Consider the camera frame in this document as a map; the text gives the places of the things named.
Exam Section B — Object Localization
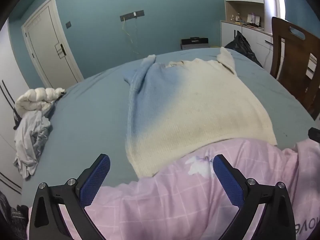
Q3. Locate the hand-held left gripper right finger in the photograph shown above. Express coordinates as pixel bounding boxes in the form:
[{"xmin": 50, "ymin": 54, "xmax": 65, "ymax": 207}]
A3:
[{"xmin": 212, "ymin": 154, "xmax": 297, "ymax": 240}]

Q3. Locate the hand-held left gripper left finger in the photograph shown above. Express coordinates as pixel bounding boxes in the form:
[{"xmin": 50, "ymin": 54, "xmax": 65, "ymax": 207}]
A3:
[{"xmin": 27, "ymin": 153, "xmax": 111, "ymax": 240}]

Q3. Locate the blue and cream knit sweater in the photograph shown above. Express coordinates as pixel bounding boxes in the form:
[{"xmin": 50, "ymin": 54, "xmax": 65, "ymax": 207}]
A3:
[{"xmin": 124, "ymin": 46, "xmax": 278, "ymax": 178}]

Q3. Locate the bed with blue sheet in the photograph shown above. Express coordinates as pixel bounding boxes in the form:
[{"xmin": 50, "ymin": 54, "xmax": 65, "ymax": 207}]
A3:
[{"xmin": 21, "ymin": 47, "xmax": 318, "ymax": 208}]

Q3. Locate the pink checked quilt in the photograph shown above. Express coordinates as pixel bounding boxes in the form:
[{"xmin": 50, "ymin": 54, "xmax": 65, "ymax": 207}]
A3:
[{"xmin": 27, "ymin": 137, "xmax": 320, "ymax": 240}]

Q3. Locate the grey crumpled cloth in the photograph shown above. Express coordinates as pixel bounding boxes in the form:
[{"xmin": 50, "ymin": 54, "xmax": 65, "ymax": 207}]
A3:
[{"xmin": 13, "ymin": 110, "xmax": 53, "ymax": 179}]

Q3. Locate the brown wooden chair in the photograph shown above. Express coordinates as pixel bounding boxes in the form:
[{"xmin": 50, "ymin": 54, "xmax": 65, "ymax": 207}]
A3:
[{"xmin": 270, "ymin": 17, "xmax": 320, "ymax": 120}]

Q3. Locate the dark cloth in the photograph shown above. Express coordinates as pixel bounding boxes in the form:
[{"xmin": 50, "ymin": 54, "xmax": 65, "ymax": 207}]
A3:
[{"xmin": 0, "ymin": 190, "xmax": 29, "ymax": 240}]

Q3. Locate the white down jacket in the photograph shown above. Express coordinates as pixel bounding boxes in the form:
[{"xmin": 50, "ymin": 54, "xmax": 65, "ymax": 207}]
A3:
[{"xmin": 14, "ymin": 87, "xmax": 67, "ymax": 118}]

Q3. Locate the black plastic bag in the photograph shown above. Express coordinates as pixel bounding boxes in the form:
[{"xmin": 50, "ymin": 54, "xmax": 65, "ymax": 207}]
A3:
[{"xmin": 224, "ymin": 31, "xmax": 263, "ymax": 67}]

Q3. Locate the white low cabinet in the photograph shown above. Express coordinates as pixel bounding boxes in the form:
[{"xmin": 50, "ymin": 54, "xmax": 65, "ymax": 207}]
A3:
[{"xmin": 220, "ymin": 20, "xmax": 320, "ymax": 80}]

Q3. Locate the white wardrobe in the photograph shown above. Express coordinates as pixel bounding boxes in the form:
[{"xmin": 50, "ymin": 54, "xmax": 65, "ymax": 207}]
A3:
[{"xmin": 0, "ymin": 17, "xmax": 33, "ymax": 200}]

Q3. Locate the white door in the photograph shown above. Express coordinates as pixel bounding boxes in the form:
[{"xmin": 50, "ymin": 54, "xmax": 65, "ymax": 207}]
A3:
[{"xmin": 21, "ymin": 0, "xmax": 84, "ymax": 89}]

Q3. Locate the door lock handle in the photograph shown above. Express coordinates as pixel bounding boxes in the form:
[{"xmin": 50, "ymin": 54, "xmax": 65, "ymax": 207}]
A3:
[{"xmin": 55, "ymin": 44, "xmax": 67, "ymax": 59}]

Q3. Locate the grey wall bracket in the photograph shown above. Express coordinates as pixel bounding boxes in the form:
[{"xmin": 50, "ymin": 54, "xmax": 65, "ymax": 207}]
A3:
[{"xmin": 120, "ymin": 10, "xmax": 145, "ymax": 22}]

